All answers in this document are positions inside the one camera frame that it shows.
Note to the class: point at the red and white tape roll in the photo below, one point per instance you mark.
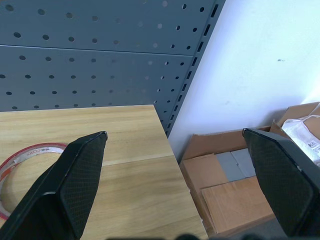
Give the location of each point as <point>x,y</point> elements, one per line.
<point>23,155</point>

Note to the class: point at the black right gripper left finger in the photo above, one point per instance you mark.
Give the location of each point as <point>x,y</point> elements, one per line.
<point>75,180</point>

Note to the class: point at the grey perforated pegboard panel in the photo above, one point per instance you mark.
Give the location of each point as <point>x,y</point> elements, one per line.
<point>100,62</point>

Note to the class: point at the small open cardboard box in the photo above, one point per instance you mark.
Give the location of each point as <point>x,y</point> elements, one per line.
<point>297,116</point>

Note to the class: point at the large open cardboard box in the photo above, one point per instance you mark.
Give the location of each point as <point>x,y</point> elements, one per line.
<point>225,190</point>

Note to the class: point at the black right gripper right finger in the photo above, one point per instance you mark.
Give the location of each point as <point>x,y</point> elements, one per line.
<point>280,180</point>

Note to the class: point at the white plastic bag with label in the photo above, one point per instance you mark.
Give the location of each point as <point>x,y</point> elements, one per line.
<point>303,136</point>

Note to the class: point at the grey flat panels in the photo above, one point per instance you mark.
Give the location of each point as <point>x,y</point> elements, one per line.
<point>236,166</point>

